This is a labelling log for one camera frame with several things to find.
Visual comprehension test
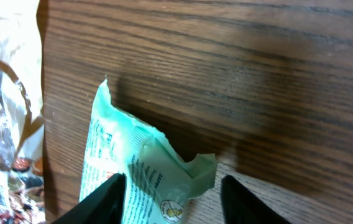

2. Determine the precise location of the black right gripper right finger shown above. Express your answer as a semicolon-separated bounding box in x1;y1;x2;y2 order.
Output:
220;175;291;224

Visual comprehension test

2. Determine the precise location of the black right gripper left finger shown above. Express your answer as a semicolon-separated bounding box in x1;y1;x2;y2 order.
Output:
53;174;127;224

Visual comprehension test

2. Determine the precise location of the teal wet wipes pack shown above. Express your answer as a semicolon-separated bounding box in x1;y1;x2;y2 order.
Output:
79;81;218;223

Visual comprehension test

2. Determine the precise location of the beige Pantree snack pouch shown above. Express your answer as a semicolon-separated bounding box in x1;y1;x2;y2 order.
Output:
0;0;46;223

